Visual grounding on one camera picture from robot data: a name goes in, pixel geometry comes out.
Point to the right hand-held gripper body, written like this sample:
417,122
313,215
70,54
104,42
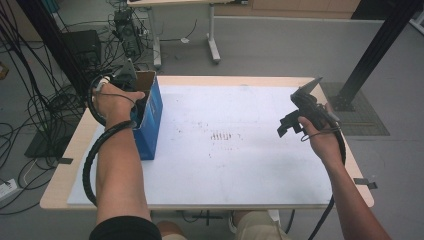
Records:
308,101

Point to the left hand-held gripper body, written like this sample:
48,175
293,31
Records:
126,75

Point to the blue cardboard box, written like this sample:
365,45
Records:
150,133

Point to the person's left hand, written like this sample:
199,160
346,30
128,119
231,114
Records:
113,103

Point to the person's right hand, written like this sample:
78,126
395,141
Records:
321,140

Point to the black computer tower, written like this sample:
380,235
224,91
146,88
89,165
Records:
81,50

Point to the white table sheet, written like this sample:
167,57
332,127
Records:
233,166

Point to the dark floor mat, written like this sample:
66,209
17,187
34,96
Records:
366,123

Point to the white-legged desk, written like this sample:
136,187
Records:
213,40

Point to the black tape strip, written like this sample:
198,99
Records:
65,160
365,183

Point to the person's beige shorts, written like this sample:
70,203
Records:
260,228

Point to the person's black shirt sleeve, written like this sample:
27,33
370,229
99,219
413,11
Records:
126,230

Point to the white power strip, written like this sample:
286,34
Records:
7,189

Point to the black metal frame post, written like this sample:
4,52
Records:
376,50
53,43

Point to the black floor base plate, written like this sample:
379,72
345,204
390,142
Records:
46,146

